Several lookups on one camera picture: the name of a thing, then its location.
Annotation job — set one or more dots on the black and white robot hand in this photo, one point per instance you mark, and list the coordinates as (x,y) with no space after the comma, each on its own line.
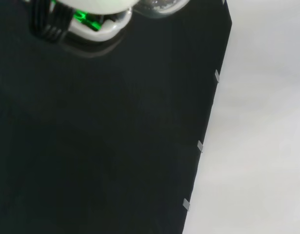
(99,7)

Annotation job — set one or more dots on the clear tape piece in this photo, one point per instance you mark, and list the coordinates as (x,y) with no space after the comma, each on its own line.
(200,145)
(217,76)
(186,204)

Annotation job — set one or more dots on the black bench cloth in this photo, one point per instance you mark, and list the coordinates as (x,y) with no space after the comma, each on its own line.
(91,146)

